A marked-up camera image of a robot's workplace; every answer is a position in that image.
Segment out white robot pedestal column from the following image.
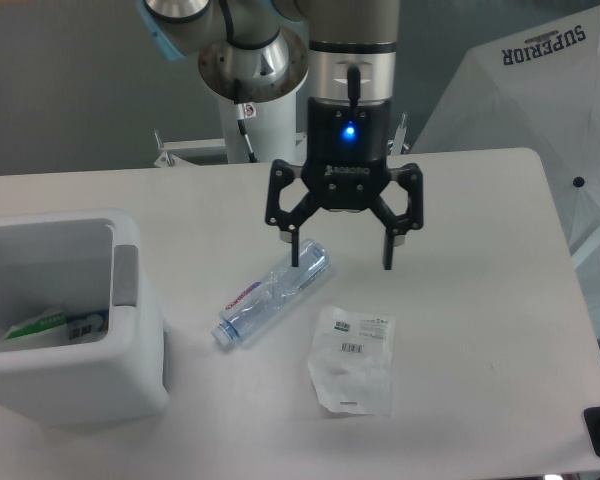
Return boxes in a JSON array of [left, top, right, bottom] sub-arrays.
[[217, 93, 296, 164]]

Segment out white plastic trash can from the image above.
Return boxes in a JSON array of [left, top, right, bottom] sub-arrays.
[[0, 210, 169, 425]]

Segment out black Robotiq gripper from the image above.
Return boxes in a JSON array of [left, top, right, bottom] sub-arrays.
[[265, 97, 424, 270]]

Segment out blue packet with barcode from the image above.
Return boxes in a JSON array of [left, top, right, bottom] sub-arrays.
[[66, 310, 109, 344]]

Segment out white Superior umbrella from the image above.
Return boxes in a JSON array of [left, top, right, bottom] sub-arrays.
[[414, 5, 600, 337]]

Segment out green and white carton trash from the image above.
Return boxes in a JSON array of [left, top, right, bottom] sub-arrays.
[[1, 307, 66, 341]]

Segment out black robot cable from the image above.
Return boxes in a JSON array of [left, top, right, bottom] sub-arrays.
[[232, 79, 258, 164]]

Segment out crushed clear plastic bottle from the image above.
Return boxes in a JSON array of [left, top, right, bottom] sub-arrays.
[[211, 238, 330, 348]]

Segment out white metal base frame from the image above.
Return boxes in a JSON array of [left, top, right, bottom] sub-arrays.
[[153, 111, 411, 168]]

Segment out clear plastic wrapper with barcode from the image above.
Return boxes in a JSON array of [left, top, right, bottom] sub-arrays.
[[308, 306, 396, 415]]

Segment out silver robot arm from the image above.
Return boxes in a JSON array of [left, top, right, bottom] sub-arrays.
[[137, 1, 424, 266]]

